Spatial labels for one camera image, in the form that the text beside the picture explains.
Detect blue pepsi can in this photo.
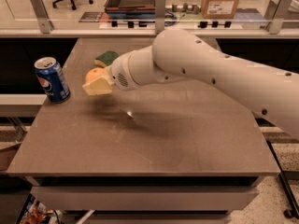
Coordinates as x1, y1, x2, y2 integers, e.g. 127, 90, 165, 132
35, 57, 70, 103

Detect left metal glass post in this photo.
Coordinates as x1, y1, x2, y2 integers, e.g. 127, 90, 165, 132
30, 0, 53, 34

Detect grey table drawer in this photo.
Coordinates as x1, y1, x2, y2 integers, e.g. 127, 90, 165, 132
31, 187, 258, 211

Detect colourful snack bin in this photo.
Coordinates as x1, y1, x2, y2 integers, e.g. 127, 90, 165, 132
16, 195, 64, 224

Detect brown cardboard box corner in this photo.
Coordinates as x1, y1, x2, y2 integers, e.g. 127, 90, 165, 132
0, 143, 21, 171

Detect orange fruit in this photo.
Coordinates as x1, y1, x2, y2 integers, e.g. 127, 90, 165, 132
85, 67, 105, 82

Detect green yellow sponge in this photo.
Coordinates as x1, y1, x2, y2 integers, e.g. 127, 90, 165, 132
94, 50, 119, 67

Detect right metal glass post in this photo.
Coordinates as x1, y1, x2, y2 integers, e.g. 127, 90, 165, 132
265, 0, 292, 35

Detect cardboard box with label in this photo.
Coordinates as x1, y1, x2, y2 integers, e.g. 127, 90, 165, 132
201, 0, 239, 19

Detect middle metal glass post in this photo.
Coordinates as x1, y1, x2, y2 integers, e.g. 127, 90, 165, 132
155, 0, 165, 35

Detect metal glass post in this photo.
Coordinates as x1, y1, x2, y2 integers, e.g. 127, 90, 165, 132
30, 0, 53, 34
265, 0, 292, 35
155, 0, 165, 35

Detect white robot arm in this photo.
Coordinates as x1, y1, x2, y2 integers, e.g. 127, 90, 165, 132
83, 30, 299, 138

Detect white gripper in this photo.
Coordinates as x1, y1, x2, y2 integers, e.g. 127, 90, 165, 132
82, 50, 147, 95

